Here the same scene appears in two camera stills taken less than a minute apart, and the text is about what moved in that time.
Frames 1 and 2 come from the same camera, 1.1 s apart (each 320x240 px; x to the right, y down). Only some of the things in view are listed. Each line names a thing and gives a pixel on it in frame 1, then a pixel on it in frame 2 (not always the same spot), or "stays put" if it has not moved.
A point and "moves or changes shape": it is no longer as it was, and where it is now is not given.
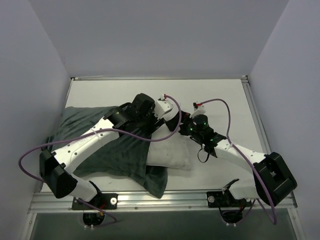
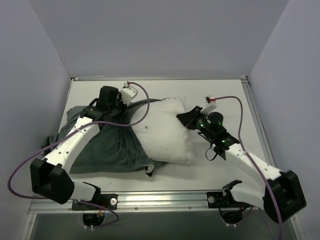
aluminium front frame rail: [145, 201] stays put
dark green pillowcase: [122, 156] moves or changes shape
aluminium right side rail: [247, 88] stays put
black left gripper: [155, 122] → [117, 105]
